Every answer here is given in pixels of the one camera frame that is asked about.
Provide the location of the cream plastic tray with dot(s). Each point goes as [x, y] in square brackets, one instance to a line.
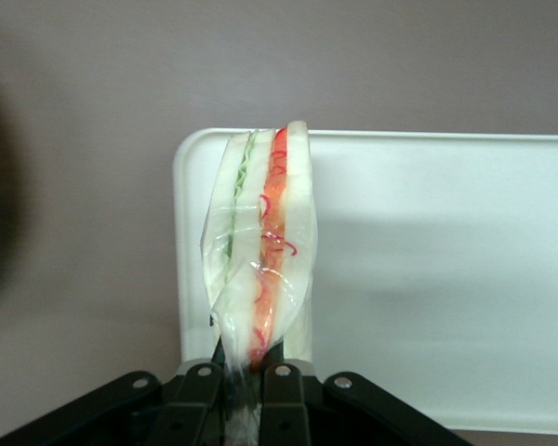
[423, 279]

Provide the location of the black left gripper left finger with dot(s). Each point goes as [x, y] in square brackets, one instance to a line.
[186, 409]

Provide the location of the triangle sandwich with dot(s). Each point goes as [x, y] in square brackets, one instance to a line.
[265, 232]

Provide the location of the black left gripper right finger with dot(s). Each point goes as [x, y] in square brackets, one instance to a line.
[288, 409]

